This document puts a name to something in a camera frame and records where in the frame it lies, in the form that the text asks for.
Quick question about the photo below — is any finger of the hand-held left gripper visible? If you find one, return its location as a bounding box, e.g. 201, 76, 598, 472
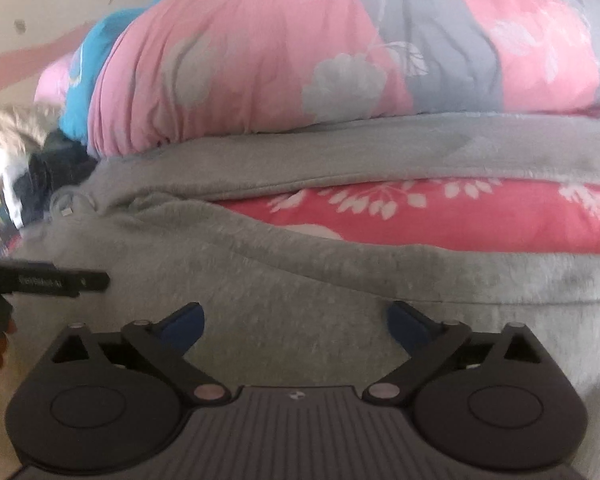
80, 271, 112, 293

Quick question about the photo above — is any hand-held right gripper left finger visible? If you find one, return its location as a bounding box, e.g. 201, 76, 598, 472
50, 302, 231, 406

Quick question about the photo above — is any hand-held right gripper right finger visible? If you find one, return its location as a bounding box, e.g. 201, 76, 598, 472
363, 301, 551, 406

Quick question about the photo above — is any dark navy garment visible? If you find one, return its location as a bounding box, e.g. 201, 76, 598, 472
17, 129, 102, 226

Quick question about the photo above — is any white garment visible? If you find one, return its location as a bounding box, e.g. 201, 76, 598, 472
0, 140, 37, 198

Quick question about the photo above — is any beige garment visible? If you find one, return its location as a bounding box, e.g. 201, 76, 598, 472
0, 102, 56, 161

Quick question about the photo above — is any blue patterned blanket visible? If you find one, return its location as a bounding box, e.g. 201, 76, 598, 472
32, 0, 217, 143

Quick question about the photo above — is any pink grey floral quilt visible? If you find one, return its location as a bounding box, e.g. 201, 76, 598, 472
87, 0, 600, 158

